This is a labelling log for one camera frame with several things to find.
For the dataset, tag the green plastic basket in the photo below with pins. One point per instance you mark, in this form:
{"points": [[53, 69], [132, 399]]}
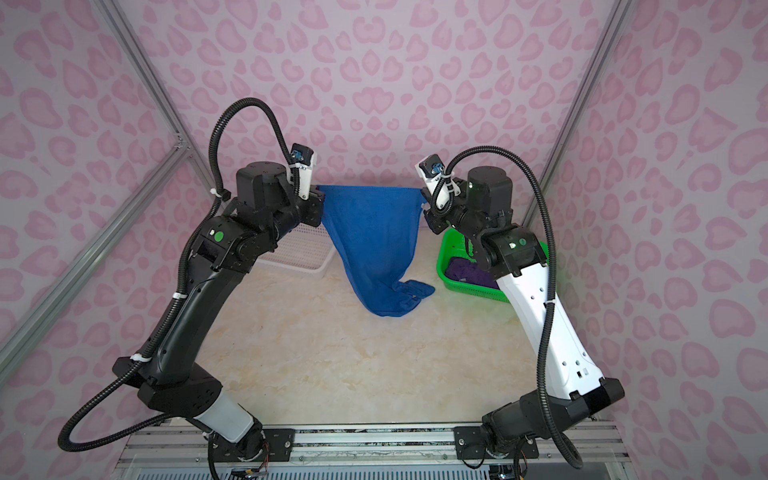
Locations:
{"points": [[496, 266]]}

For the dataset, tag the left corner aluminium post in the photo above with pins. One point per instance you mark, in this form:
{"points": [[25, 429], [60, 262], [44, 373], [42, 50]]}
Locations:
{"points": [[162, 102]]}

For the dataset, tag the corner aluminium post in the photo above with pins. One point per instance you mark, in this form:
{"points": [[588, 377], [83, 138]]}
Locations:
{"points": [[619, 17], [162, 102]]}

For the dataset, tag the white plastic basket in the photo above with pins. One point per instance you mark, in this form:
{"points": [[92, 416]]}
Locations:
{"points": [[305, 250]]}

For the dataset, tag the left diagonal aluminium strut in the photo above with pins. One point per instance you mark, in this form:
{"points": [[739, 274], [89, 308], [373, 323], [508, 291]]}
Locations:
{"points": [[39, 319]]}

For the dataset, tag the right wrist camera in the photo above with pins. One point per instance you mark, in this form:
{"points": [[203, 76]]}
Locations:
{"points": [[441, 188]]}

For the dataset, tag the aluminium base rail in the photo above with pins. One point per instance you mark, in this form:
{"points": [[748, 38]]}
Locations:
{"points": [[177, 450]]}

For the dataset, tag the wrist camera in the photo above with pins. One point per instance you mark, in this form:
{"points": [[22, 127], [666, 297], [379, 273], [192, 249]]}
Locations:
{"points": [[441, 188], [302, 161]]}

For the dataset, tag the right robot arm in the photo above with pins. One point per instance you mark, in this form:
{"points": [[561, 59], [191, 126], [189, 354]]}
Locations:
{"points": [[479, 208]]}

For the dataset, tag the blue towel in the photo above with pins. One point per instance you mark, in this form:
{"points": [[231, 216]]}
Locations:
{"points": [[375, 231]]}

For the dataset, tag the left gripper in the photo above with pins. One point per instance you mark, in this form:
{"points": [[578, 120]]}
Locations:
{"points": [[317, 206]]}

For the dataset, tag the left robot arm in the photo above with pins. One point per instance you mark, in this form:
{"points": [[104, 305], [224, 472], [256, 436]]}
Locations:
{"points": [[272, 199]]}

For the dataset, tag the purple towel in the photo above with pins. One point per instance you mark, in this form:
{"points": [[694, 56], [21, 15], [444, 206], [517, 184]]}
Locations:
{"points": [[464, 270]]}

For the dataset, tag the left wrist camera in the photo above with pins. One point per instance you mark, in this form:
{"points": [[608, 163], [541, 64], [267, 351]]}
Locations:
{"points": [[302, 161]]}

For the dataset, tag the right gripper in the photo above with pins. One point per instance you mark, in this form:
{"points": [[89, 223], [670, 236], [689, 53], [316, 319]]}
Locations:
{"points": [[432, 220]]}

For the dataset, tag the right corner aluminium post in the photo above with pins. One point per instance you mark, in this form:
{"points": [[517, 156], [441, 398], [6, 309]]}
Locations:
{"points": [[619, 17]]}

